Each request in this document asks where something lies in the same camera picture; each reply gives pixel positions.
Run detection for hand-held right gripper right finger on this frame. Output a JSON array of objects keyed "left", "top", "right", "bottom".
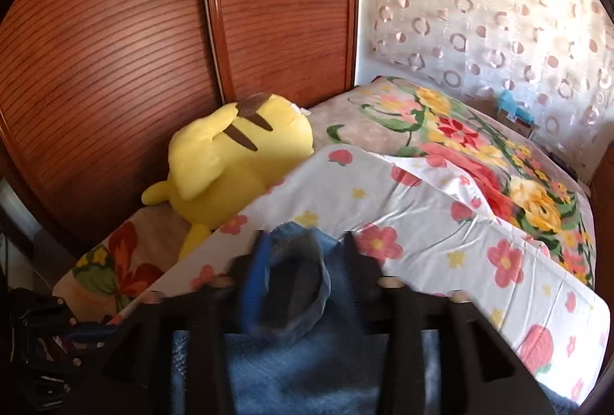
[{"left": 342, "top": 231, "right": 558, "bottom": 415}]

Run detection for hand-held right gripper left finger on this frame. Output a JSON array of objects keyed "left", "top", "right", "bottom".
[{"left": 98, "top": 230, "right": 275, "bottom": 415}]

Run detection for small cardboard box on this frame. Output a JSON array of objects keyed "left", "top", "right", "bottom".
[{"left": 494, "top": 108, "right": 535, "bottom": 140}]

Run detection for floral blanket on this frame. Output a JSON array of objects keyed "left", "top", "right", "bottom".
[{"left": 53, "top": 76, "right": 596, "bottom": 324}]

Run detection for blue denim pants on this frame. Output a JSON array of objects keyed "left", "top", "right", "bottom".
[{"left": 172, "top": 222, "right": 582, "bottom": 415}]

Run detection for circle-patterned sheer curtain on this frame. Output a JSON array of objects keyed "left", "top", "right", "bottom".
[{"left": 367, "top": 0, "right": 614, "bottom": 185}]

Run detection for white flower-print sheet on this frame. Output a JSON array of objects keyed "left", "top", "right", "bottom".
[{"left": 115, "top": 144, "right": 612, "bottom": 411}]

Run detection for wooden louvered wardrobe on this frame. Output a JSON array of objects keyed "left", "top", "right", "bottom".
[{"left": 0, "top": 0, "right": 360, "bottom": 262}]

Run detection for yellow plush toy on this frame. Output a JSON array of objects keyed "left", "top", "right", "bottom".
[{"left": 142, "top": 93, "right": 315, "bottom": 260}]

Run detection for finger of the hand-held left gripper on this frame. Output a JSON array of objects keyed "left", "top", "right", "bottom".
[{"left": 71, "top": 321, "right": 118, "bottom": 345}]

